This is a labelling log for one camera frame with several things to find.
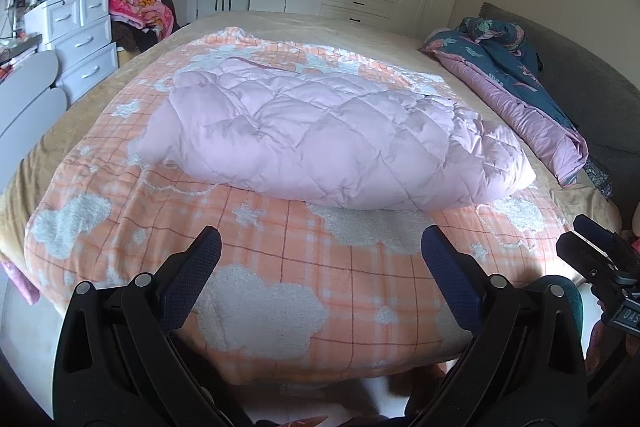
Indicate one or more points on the dark clothes pile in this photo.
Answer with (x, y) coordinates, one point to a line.
(135, 37)

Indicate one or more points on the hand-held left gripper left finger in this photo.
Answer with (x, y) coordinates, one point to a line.
(192, 267)

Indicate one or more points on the orange checked blanket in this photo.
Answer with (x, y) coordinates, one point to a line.
(280, 267)

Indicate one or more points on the purple cloth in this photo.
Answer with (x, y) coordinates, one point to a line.
(20, 282)

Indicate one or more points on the grey padded headboard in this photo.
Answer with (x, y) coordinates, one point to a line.
(590, 87)

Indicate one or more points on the white oval board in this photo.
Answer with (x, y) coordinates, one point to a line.
(27, 87)
(30, 132)

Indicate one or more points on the pink quilted duvet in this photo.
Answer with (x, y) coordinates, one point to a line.
(325, 137)

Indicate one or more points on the bed with tan sheet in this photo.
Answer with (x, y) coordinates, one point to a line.
(350, 27)

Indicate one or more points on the white drawer chest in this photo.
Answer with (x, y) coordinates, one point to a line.
(80, 47)

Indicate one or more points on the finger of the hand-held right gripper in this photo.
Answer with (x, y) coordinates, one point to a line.
(595, 229)
(582, 254)

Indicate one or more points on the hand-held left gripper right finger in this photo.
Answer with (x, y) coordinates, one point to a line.
(450, 277)

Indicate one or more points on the pink cartoon blanket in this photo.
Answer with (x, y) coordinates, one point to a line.
(145, 9)

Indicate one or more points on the cluttered grey desk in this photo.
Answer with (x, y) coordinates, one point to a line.
(17, 52)

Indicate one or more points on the dark patterned cloth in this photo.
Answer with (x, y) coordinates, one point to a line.
(599, 179)

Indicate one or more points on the blue floral quilt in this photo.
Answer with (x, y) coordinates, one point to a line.
(505, 67)

